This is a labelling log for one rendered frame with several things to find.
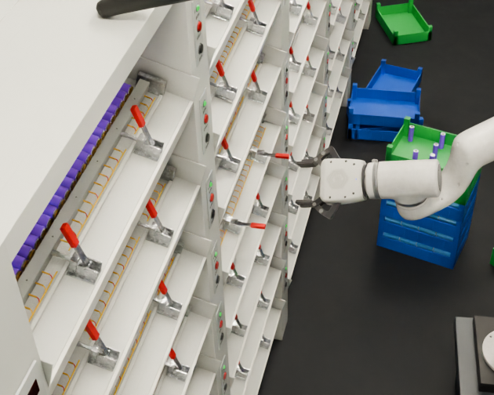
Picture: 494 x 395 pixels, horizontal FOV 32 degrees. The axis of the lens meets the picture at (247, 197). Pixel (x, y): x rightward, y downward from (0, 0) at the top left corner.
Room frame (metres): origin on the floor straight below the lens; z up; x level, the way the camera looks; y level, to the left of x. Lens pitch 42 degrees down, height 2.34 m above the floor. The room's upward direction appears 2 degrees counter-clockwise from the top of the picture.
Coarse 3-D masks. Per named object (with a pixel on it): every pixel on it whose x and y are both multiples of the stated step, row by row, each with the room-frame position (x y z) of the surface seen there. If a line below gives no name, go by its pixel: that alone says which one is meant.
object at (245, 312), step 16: (272, 224) 1.89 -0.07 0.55; (272, 240) 1.83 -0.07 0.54; (256, 256) 1.74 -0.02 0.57; (256, 272) 1.70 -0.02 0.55; (256, 288) 1.64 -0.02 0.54; (240, 304) 1.57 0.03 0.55; (256, 304) 1.58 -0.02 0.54; (240, 320) 1.52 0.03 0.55; (240, 336) 1.47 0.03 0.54; (240, 352) 1.42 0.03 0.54
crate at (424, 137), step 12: (408, 120) 2.48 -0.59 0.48; (408, 132) 2.49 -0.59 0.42; (420, 132) 2.47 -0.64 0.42; (432, 132) 2.45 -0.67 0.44; (396, 144) 2.42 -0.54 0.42; (408, 144) 2.43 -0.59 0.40; (420, 144) 2.43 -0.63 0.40; (432, 144) 2.43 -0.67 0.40; (444, 144) 2.43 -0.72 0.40; (396, 156) 2.31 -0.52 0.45; (408, 156) 2.37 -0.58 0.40; (420, 156) 2.37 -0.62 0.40; (444, 156) 2.36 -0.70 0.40
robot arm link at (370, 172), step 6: (372, 162) 1.48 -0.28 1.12; (378, 162) 1.48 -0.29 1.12; (366, 168) 1.46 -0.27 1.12; (372, 168) 1.46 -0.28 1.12; (366, 174) 1.45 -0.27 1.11; (372, 174) 1.44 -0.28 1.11; (366, 180) 1.44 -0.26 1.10; (372, 180) 1.43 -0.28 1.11; (366, 186) 1.43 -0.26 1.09; (372, 186) 1.43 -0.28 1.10; (366, 192) 1.44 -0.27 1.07; (372, 192) 1.42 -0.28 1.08; (372, 198) 1.43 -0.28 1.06; (378, 198) 1.43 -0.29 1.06
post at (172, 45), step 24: (192, 0) 1.24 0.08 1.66; (168, 24) 1.22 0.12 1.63; (192, 24) 1.24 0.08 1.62; (168, 48) 1.22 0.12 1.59; (192, 48) 1.23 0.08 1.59; (192, 72) 1.22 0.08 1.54; (192, 120) 1.21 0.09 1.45; (192, 144) 1.22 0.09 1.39; (216, 192) 1.30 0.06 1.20; (192, 216) 1.22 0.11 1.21; (216, 216) 1.29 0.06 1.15; (216, 240) 1.28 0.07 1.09; (216, 336) 1.23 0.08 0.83; (216, 384) 1.21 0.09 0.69
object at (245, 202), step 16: (272, 112) 1.89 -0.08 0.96; (272, 128) 1.87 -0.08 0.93; (256, 144) 1.79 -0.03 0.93; (272, 144) 1.81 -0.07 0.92; (256, 176) 1.67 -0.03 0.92; (240, 192) 1.61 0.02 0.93; (256, 192) 1.62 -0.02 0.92; (240, 208) 1.55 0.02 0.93; (224, 240) 1.44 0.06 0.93; (240, 240) 1.45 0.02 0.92; (224, 256) 1.39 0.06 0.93; (224, 272) 1.30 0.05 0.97
